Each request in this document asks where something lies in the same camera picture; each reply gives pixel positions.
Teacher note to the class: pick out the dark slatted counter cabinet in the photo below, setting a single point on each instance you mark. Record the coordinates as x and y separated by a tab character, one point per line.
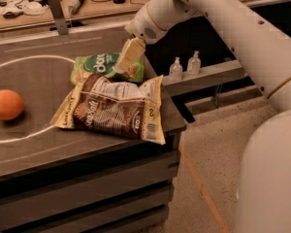
83	182

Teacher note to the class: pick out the clear sanitizer bottle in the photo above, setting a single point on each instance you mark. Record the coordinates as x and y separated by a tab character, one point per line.
175	72
194	63

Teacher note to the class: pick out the left metal bracket post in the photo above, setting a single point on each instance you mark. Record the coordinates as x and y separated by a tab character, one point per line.
58	16

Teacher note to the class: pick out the green rice chip bag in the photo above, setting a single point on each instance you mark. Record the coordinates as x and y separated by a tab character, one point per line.
103	64

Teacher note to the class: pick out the orange fruit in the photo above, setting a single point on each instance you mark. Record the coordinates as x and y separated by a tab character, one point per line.
11	104

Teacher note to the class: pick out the brown sea salt chip bag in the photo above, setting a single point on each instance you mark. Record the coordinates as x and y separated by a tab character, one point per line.
123	109

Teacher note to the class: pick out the white cloth on desk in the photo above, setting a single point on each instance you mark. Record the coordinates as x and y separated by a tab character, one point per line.
14	8

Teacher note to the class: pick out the grey metal ledge shelf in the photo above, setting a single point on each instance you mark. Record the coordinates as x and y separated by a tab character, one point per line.
209	76

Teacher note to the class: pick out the handheld tool with cable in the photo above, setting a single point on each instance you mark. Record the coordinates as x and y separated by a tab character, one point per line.
74	6

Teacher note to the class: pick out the right clear sanitizer bottle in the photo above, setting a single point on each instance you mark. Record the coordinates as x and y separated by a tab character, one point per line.
194	63

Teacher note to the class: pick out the left clear sanitizer bottle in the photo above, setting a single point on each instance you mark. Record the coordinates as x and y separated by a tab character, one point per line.
175	72

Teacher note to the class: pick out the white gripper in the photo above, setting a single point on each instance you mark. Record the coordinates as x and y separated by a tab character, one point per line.
142	23

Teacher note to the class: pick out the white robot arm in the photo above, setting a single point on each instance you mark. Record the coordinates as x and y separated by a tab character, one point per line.
264	192

